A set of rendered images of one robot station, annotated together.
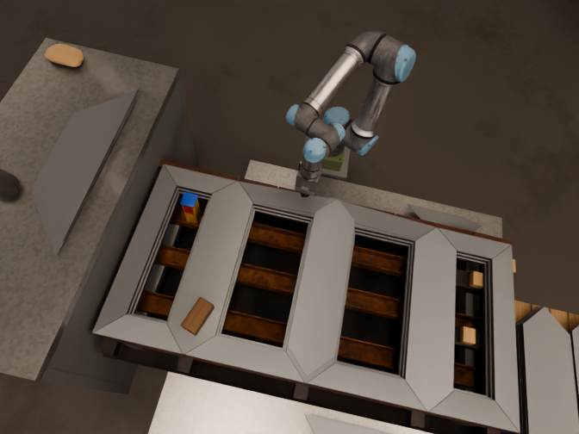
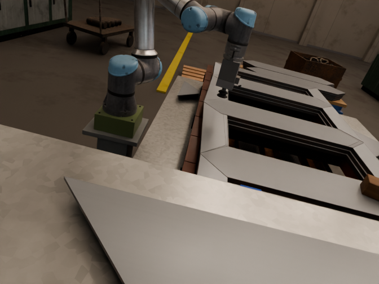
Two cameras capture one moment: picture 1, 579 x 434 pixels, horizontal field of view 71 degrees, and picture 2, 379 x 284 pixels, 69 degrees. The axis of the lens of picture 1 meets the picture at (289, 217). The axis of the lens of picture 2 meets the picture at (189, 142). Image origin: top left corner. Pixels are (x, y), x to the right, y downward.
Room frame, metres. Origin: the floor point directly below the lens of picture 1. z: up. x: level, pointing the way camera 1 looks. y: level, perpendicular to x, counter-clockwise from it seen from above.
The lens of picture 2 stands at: (0.94, 1.01, 1.34)
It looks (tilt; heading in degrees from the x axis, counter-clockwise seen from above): 30 degrees down; 269
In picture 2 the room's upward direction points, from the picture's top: 15 degrees clockwise
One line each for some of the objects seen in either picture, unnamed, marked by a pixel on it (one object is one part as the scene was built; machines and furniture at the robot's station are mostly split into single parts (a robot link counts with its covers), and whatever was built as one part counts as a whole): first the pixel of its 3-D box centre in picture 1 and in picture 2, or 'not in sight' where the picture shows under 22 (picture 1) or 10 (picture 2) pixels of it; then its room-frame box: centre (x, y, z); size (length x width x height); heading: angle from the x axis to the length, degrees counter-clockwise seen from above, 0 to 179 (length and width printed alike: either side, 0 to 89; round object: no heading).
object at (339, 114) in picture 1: (336, 123); (123, 73); (1.26, -0.12, 0.93); 0.13 x 0.12 x 0.14; 63
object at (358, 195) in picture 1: (372, 207); (176, 115); (1.02, -0.39, 0.67); 1.30 x 0.20 x 0.03; 89
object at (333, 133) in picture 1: (326, 135); (215, 19); (0.94, -0.07, 1.23); 0.11 x 0.11 x 0.08; 63
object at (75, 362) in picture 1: (147, 247); not in sight; (0.61, 0.64, 0.51); 1.30 x 0.04 x 1.01; 179
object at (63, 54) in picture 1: (65, 55); not in sight; (1.18, 1.08, 1.07); 0.16 x 0.10 x 0.04; 80
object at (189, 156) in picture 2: (334, 207); (199, 114); (0.90, -0.19, 0.80); 1.62 x 0.04 x 0.06; 89
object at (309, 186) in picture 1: (307, 181); (232, 71); (0.83, -0.03, 1.07); 0.10 x 0.09 x 0.16; 171
